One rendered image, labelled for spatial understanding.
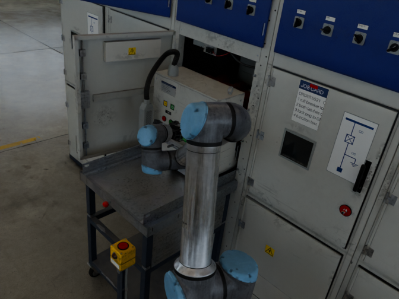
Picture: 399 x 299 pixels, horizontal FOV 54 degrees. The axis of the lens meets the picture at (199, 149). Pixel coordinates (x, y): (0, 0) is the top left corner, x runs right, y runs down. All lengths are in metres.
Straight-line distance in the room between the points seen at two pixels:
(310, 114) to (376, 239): 0.64
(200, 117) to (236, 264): 0.58
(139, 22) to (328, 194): 1.59
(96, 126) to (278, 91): 1.10
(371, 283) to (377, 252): 0.18
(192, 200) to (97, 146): 1.31
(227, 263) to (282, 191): 0.76
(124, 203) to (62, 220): 1.31
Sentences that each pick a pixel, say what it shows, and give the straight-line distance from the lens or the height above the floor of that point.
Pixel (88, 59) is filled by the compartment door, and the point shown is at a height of 1.45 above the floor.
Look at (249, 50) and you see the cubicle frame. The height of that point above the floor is 1.62.
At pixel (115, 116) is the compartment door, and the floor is 1.07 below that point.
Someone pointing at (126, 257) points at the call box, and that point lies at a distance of 1.75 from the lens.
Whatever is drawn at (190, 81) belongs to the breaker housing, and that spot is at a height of 1.39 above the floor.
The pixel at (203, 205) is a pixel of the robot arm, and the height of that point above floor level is 1.34.
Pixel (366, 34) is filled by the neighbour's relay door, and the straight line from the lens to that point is 1.73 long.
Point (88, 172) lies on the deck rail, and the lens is 2.31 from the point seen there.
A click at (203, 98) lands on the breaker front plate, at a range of 2.02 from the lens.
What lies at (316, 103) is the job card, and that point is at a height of 1.49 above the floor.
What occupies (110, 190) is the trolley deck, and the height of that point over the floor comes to 0.85.
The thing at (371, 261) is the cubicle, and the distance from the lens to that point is 2.04.
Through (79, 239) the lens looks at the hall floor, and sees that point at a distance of 3.14.
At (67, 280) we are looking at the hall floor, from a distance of 2.87.
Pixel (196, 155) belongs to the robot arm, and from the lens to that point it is 1.22.
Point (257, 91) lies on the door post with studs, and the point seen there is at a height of 1.42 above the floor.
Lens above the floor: 2.11
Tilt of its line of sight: 29 degrees down
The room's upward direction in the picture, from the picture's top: 7 degrees clockwise
